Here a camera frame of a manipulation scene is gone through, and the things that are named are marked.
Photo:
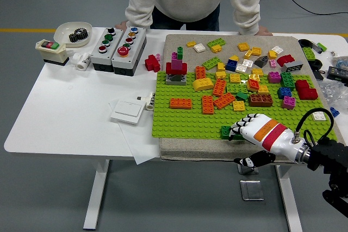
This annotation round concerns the black gear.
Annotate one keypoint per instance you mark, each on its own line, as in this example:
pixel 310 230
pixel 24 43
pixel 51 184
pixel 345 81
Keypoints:
pixel 81 33
pixel 74 37

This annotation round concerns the red stepped brick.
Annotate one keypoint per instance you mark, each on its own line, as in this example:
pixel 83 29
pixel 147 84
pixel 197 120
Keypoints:
pixel 305 90

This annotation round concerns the grey-brown mat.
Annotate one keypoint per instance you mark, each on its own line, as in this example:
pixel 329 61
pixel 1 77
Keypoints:
pixel 176 39

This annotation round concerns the red arch brick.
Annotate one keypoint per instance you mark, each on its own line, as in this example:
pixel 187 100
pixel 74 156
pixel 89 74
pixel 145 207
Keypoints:
pixel 285 60

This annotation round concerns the black key fob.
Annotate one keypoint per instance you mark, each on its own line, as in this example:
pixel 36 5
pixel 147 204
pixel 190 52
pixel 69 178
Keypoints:
pixel 318 75

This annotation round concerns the person's left hand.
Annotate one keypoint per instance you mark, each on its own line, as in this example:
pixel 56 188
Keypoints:
pixel 263 31

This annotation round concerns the green studded baseplate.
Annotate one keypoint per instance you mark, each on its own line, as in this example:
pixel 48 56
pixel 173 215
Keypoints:
pixel 185 123

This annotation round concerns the orange long brick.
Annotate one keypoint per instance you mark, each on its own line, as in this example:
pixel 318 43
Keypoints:
pixel 180 102
pixel 201 71
pixel 224 99
pixel 208 103
pixel 219 86

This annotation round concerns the small clear yellow brick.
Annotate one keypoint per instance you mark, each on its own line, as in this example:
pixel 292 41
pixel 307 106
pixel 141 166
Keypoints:
pixel 248 54

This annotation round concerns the light grey base brick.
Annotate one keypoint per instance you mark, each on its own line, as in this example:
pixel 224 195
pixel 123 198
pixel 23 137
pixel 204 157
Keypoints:
pixel 170 81

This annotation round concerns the small metal screw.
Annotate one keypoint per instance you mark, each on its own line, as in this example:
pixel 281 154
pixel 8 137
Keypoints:
pixel 333 52

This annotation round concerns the white square plate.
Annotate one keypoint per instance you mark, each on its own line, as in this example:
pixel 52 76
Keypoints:
pixel 319 116
pixel 278 49
pixel 248 62
pixel 241 68
pixel 199 47

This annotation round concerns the red cross-shaped brick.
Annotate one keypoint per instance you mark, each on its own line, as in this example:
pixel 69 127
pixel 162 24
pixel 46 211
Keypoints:
pixel 150 63

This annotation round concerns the magenta square brick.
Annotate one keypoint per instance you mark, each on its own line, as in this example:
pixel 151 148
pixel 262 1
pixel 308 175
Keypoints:
pixel 289 102
pixel 274 76

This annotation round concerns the clear yellow plate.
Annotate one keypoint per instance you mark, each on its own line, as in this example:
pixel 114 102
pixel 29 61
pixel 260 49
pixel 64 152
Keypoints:
pixel 254 76

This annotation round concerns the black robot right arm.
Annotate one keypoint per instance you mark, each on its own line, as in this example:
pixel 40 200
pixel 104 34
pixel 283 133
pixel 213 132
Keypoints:
pixel 326 153

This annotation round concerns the white bowl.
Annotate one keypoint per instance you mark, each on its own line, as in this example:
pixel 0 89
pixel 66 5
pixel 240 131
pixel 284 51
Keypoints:
pixel 61 32

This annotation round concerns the person's right hand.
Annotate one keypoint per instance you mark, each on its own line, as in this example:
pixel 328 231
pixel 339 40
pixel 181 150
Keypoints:
pixel 121 25

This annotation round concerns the white table leg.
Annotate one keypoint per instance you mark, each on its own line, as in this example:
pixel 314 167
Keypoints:
pixel 93 202
pixel 292 210

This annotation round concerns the white pipe fitting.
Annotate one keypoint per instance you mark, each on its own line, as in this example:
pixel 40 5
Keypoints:
pixel 84 61

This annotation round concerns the yellow square plate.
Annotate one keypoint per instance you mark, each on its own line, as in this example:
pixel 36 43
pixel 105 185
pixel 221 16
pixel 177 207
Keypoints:
pixel 244 46
pixel 257 71

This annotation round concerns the white printed cylinder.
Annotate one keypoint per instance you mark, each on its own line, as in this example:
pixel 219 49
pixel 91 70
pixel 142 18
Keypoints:
pixel 150 101

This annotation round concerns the person's left forearm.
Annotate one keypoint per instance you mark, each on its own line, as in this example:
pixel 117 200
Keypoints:
pixel 244 12

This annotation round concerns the dark green long brick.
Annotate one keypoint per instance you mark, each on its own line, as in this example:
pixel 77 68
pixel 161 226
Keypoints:
pixel 225 132

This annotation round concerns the white wall switch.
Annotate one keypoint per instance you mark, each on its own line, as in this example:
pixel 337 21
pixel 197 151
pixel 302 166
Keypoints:
pixel 126 112

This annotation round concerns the small yellow plate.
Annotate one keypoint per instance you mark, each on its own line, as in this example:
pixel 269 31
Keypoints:
pixel 191 43

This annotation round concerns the clear plastic bag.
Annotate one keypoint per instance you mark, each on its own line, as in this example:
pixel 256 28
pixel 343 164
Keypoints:
pixel 341 61

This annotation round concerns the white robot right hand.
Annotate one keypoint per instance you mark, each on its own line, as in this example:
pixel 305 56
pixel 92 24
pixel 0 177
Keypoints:
pixel 272 137

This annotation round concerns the dark grey slope brick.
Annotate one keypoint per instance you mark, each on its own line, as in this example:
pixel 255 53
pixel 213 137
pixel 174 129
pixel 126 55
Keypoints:
pixel 261 61
pixel 176 77

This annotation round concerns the grey four-button box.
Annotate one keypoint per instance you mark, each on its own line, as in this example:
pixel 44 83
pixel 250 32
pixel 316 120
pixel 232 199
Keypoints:
pixel 98 58

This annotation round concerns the dark green tall brick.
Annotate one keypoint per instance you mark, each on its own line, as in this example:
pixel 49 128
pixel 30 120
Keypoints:
pixel 287 80

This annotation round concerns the wide red brick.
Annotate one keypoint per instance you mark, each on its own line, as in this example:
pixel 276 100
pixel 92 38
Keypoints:
pixel 169 67

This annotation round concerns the black display device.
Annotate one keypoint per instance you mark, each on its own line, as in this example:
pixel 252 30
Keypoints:
pixel 337 73

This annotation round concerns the small yellow slope brick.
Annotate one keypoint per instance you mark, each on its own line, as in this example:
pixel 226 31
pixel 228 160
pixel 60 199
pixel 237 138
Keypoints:
pixel 235 58

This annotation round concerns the cream red-green switch box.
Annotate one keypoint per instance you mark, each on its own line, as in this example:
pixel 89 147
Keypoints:
pixel 54 55

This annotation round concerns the orange and yellow brick stack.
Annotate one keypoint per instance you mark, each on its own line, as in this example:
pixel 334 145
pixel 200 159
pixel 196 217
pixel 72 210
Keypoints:
pixel 253 84

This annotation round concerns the small pink brick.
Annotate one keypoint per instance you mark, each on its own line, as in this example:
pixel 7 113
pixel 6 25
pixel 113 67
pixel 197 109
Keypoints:
pixel 158 57
pixel 273 63

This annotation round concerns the person's right forearm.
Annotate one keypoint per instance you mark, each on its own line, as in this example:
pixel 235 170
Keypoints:
pixel 138 9

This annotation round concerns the magenta narrow brick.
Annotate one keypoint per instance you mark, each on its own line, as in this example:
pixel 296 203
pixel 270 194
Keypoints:
pixel 174 55

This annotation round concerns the small metal floor plate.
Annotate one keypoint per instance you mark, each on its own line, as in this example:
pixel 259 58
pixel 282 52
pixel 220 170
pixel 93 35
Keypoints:
pixel 248 171

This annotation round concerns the dark green slope brick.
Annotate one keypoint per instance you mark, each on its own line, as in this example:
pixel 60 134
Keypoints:
pixel 242 94

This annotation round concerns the white paper sheet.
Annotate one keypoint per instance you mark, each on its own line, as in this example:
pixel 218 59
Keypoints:
pixel 141 145

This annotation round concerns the grey long brick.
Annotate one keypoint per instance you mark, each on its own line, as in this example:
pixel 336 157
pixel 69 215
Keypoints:
pixel 293 66

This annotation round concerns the grey emergency stop box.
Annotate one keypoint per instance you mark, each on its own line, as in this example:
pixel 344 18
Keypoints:
pixel 136 52

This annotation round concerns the yellow arch brick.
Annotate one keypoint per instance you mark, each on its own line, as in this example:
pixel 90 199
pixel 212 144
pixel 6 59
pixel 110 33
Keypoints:
pixel 202 84

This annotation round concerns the blue square brick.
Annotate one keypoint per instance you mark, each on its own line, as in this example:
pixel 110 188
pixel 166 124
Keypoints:
pixel 285 92
pixel 232 66

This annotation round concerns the green narrow brick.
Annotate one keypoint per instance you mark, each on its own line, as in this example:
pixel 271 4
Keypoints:
pixel 180 51

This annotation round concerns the clear bag of screws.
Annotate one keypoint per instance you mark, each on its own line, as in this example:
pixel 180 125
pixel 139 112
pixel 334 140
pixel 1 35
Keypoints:
pixel 333 92

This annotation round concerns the lime long brick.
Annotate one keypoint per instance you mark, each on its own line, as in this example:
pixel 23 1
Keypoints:
pixel 236 87
pixel 211 63
pixel 217 41

